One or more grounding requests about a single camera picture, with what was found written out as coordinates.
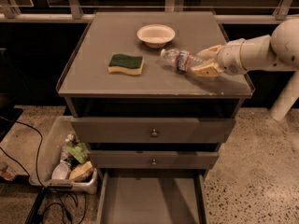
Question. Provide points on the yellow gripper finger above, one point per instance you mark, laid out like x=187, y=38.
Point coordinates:
x=210, y=53
x=208, y=69

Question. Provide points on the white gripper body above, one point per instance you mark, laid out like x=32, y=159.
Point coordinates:
x=230, y=57

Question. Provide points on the clear plastic water bottle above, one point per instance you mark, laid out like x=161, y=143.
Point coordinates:
x=182, y=60

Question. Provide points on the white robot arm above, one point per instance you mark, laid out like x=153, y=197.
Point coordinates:
x=276, y=52

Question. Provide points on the grey drawer cabinet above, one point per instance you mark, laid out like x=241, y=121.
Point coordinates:
x=160, y=91

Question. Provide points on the grey top drawer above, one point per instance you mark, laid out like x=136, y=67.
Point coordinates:
x=152, y=130

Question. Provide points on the grey drawer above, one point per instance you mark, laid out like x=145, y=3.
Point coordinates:
x=147, y=196
x=153, y=159
x=152, y=130

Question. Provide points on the grey middle drawer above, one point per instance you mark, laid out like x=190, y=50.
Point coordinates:
x=153, y=159

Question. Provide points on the grey bottom drawer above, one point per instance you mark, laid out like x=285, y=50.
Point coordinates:
x=147, y=196

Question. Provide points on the green yellow sponge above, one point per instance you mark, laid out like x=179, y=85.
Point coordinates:
x=129, y=65

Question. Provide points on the green packet in bin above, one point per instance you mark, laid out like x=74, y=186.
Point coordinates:
x=79, y=151

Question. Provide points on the yellow sponge in bin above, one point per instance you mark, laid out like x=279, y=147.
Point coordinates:
x=81, y=172

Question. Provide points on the clear plastic storage bin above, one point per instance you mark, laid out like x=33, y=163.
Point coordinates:
x=49, y=157

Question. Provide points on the small white bowl in bin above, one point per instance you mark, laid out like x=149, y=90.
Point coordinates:
x=61, y=171

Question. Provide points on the metal window railing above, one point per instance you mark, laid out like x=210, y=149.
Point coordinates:
x=224, y=11

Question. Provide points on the small cup on floor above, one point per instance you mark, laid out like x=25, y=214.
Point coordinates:
x=7, y=172

